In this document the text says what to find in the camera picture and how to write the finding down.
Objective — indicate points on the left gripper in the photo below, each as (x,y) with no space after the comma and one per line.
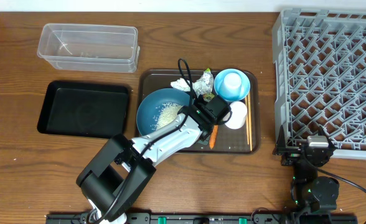
(204,144)

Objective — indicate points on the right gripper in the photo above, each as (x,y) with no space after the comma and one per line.
(291,154)

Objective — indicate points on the orange carrot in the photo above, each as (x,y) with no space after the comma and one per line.
(213,137)

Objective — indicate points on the white pink cup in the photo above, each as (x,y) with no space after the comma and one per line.
(238,115)

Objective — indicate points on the pile of white rice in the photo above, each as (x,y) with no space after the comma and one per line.
(167,112)

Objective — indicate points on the dark blue plate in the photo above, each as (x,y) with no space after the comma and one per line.
(147,108)

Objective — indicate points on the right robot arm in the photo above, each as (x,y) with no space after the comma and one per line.
(315,196)

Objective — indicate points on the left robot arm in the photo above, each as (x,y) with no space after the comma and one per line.
(113,180)

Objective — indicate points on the grey dishwasher rack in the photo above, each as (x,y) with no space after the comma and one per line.
(320,61)

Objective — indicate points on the brown serving tray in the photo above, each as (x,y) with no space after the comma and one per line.
(228,141)

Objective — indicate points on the silver green snack wrapper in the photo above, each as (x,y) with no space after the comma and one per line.
(205,84)

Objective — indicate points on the wooden chopstick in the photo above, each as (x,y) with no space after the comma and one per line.
(247,121)

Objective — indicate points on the light blue cup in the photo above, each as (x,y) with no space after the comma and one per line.
(231,86)

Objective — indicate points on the crumpled white tissue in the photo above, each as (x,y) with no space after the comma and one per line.
(181,84)

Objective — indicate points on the light blue bowl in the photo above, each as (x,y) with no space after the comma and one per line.
(245,87)

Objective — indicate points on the clear plastic container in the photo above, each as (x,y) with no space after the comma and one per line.
(90,47)

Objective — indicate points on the black rectangular tray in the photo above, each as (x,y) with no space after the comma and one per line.
(95,110)

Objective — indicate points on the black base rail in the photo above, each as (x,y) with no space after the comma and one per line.
(258,218)

